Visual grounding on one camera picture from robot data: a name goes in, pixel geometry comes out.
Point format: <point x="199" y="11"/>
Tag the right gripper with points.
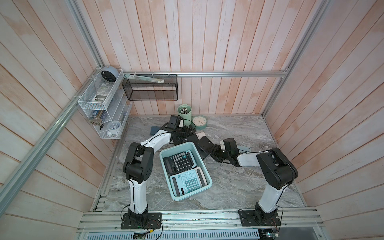
<point x="216" y="148"/>

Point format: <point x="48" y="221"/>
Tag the teal calculator face down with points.
<point x="243" y="149"/>

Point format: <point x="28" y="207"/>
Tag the pink calculator back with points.
<point x="200" y="134"/>

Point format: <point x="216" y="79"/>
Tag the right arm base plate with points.
<point x="259" y="218"/>

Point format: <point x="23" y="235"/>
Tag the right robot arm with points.
<point x="277" y="169"/>

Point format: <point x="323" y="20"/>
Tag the black calculator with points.
<point x="180" y="162"/>

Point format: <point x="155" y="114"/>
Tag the black calculator face down large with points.
<point x="180" y="138"/>

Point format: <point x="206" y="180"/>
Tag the black wire basket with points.
<point x="147" y="91"/>

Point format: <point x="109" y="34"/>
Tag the black calculator face down small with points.
<point x="205" y="147"/>

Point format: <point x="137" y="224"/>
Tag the green pen cup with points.
<point x="185" y="111"/>

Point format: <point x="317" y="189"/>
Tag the aluminium front rail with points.
<point x="199" y="220"/>

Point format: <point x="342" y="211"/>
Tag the ruler on basket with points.
<point x="142" y="78"/>

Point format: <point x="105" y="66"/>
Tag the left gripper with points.
<point x="185" y="127"/>

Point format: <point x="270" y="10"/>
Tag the large teal calculator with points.
<point x="188" y="181"/>

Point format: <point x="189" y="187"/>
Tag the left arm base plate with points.
<point x="144" y="221"/>

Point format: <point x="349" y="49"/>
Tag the white wire shelf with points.
<point x="103" y="102"/>

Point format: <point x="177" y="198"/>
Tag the mint green storage box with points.
<point x="188" y="146"/>

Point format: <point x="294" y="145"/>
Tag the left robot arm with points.
<point x="138" y="164"/>

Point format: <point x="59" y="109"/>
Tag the white mug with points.
<point x="113" y="128"/>

